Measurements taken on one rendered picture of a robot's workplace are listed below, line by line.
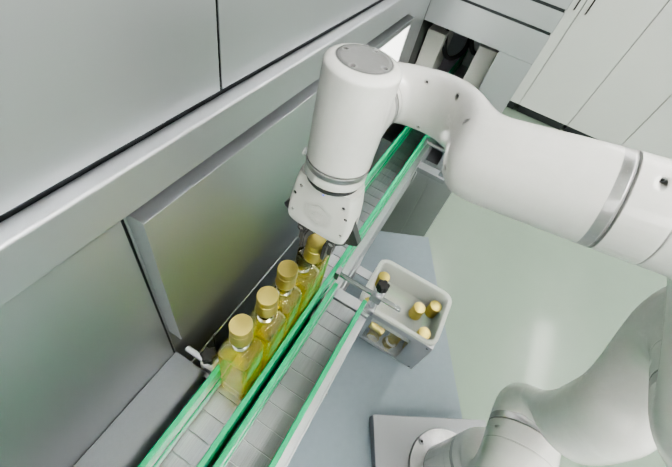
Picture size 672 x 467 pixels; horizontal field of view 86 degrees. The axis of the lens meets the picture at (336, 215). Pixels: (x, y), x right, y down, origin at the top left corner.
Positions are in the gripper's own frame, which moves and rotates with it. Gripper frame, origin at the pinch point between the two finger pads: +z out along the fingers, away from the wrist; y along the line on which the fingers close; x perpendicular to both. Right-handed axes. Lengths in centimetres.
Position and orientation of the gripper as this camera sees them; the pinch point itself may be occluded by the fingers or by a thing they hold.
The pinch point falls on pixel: (317, 240)
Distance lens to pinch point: 60.6
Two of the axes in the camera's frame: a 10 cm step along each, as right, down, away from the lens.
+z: -1.9, 6.4, 7.5
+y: 8.5, 4.9, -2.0
